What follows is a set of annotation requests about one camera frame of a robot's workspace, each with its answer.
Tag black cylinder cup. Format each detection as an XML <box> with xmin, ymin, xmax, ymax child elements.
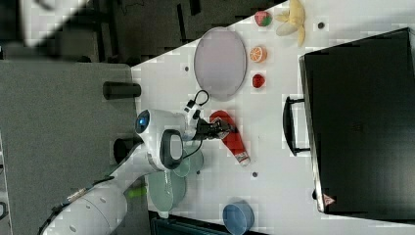
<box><xmin>114</xmin><ymin>137</ymin><xmax>142</xmax><ymax>164</ymax></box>

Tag small red plush strawberry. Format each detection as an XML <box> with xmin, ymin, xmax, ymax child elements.
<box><xmin>252</xmin><ymin>73</ymin><xmax>265</xmax><ymax>88</ymax></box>

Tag red plush ketchup bottle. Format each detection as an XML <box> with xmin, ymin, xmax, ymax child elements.
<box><xmin>209</xmin><ymin>111</ymin><xmax>251</xmax><ymax>166</ymax></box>

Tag plush orange slice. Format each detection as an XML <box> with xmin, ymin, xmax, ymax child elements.
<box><xmin>250</xmin><ymin>46</ymin><xmax>267</xmax><ymax>63</ymax></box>

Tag green colander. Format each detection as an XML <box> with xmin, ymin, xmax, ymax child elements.
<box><xmin>148</xmin><ymin>171</ymin><xmax>186</xmax><ymax>218</ymax></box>

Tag black toaster oven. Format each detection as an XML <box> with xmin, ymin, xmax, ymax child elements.
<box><xmin>299</xmin><ymin>27</ymin><xmax>415</xmax><ymax>224</ymax></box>

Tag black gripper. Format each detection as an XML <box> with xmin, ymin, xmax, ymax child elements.
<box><xmin>195</xmin><ymin>118</ymin><xmax>236</xmax><ymax>140</ymax></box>

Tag plush peeled banana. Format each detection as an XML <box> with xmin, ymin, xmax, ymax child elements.
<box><xmin>275</xmin><ymin>0</ymin><xmax>305</xmax><ymax>47</ymax></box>

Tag plush strawberry with green top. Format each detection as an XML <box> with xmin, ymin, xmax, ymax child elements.
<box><xmin>254</xmin><ymin>11</ymin><xmax>272</xmax><ymax>26</ymax></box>

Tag green metal mug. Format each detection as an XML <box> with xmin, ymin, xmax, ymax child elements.
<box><xmin>173</xmin><ymin>141</ymin><xmax>204</xmax><ymax>177</ymax></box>

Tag blue bowl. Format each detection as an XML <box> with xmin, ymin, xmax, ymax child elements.
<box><xmin>222</xmin><ymin>200</ymin><xmax>254</xmax><ymax>235</ymax></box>

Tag grey oval plate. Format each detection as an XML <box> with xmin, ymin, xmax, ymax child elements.
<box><xmin>194</xmin><ymin>27</ymin><xmax>247</xmax><ymax>101</ymax></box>

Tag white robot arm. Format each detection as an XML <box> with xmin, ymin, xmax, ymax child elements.
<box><xmin>37</xmin><ymin>109</ymin><xmax>237</xmax><ymax>235</ymax></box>

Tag black cylinder roll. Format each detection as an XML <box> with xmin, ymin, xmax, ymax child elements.
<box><xmin>103</xmin><ymin>81</ymin><xmax>141</xmax><ymax>100</ymax></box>

